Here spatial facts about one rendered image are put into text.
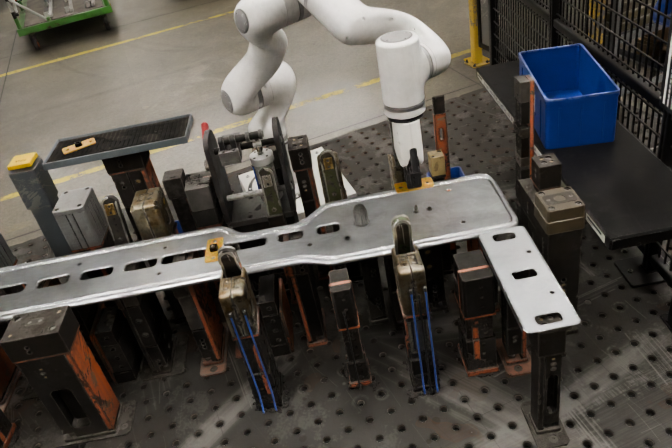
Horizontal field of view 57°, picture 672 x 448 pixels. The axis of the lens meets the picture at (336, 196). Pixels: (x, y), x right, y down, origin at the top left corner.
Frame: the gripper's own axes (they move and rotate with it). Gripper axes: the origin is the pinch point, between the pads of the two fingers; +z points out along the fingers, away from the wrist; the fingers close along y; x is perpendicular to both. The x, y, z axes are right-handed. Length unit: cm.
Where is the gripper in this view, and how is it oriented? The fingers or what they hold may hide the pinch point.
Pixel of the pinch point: (412, 176)
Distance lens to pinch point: 135.5
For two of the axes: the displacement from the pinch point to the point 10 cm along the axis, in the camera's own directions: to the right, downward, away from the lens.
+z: 1.6, 8.2, 5.4
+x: 9.8, -1.9, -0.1
